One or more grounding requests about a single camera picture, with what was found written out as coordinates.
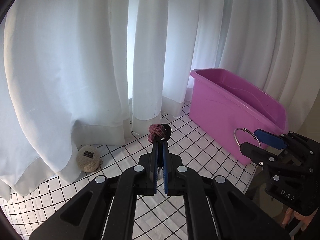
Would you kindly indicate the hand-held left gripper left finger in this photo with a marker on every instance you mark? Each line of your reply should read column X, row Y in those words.
column 155, row 170

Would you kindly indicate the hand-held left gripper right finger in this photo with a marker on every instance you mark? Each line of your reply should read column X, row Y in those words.
column 165, row 170

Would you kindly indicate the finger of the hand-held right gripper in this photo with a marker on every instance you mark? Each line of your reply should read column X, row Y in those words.
column 255, row 152
column 270, row 138

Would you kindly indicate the pink plastic bin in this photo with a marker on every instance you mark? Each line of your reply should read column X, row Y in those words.
column 212, row 110

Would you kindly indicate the person's right hand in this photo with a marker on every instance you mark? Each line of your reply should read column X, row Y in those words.
column 290, row 217

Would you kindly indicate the white grid pattern bedsheet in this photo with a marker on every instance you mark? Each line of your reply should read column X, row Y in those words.
column 207, row 160

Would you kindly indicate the white curtain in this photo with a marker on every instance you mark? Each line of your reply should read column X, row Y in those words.
column 75, row 55

